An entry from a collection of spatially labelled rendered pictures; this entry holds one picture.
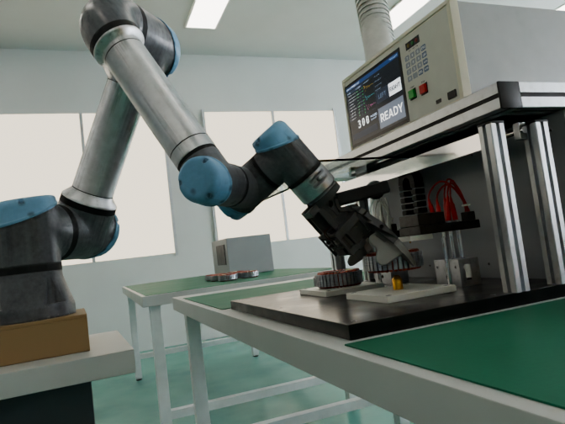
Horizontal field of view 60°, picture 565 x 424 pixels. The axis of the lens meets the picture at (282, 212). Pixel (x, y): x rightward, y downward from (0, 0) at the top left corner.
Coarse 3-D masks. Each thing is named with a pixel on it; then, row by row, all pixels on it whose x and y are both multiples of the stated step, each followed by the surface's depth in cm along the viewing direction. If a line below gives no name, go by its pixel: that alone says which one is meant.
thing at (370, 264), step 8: (416, 248) 93; (368, 256) 93; (400, 256) 89; (416, 256) 90; (368, 264) 92; (376, 264) 91; (392, 264) 90; (400, 264) 89; (408, 264) 90; (416, 264) 90; (368, 272) 94; (376, 272) 92; (384, 272) 91
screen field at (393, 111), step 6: (402, 96) 109; (390, 102) 113; (396, 102) 111; (402, 102) 109; (384, 108) 116; (390, 108) 114; (396, 108) 111; (402, 108) 109; (378, 114) 118; (384, 114) 116; (390, 114) 114; (396, 114) 112; (402, 114) 110; (384, 120) 116; (390, 120) 114; (396, 120) 112; (384, 126) 116
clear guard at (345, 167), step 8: (320, 160) 105; (328, 160) 105; (336, 160) 106; (344, 160) 107; (352, 160) 108; (360, 160) 109; (368, 160) 110; (376, 160) 111; (384, 160) 113; (392, 160) 114; (400, 160) 116; (328, 168) 115; (336, 168) 117; (344, 168) 118; (352, 168) 120; (360, 168) 121; (368, 168) 123; (376, 168) 125; (336, 176) 130; (344, 176) 132; (352, 176) 134; (280, 192) 105
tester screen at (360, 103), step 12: (396, 60) 110; (372, 72) 119; (384, 72) 115; (396, 72) 110; (360, 84) 125; (372, 84) 120; (384, 84) 115; (348, 96) 131; (360, 96) 125; (372, 96) 120; (396, 96) 111; (348, 108) 131; (360, 108) 126; (372, 108) 120; (372, 120) 121; (372, 132) 121
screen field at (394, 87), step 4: (396, 80) 111; (400, 80) 109; (388, 84) 113; (392, 84) 112; (396, 84) 111; (400, 84) 109; (384, 88) 115; (388, 88) 114; (392, 88) 112; (396, 88) 111; (400, 88) 109; (376, 92) 118; (380, 92) 117; (384, 92) 115; (388, 92) 114; (392, 92) 112; (396, 92) 111; (376, 96) 119; (380, 96) 117; (384, 96) 115; (388, 96) 114; (380, 100) 117
